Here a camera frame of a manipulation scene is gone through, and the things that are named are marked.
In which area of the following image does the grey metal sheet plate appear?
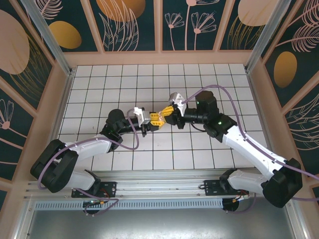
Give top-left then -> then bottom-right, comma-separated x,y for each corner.
24,195 -> 303,239

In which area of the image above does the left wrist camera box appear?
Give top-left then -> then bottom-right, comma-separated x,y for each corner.
133,107 -> 152,126

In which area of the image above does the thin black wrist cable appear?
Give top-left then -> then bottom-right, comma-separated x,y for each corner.
191,123 -> 208,132

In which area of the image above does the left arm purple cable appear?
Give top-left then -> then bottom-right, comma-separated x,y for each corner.
37,109 -> 140,218

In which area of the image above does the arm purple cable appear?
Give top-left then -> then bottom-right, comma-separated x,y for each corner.
37,109 -> 140,218
183,85 -> 319,215

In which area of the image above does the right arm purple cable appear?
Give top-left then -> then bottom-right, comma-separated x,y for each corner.
183,85 -> 319,215

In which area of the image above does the aluminium table edge rail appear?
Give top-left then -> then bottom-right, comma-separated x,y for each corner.
47,72 -> 75,150
246,69 -> 284,176

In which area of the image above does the aluminium base extrusion rail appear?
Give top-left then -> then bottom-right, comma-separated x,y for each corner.
23,170 -> 293,201

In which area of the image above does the red black power wire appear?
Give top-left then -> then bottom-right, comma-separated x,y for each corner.
235,188 -> 250,201
98,188 -> 112,200

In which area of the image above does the grey slotted cable duct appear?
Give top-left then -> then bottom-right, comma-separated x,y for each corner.
32,199 -> 224,210

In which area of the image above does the aluminium corner post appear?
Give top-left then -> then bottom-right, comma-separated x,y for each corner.
244,0 -> 298,73
20,0 -> 76,77

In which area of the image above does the aluminium frame beam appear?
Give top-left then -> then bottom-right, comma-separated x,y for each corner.
13,199 -> 35,239
284,204 -> 309,239

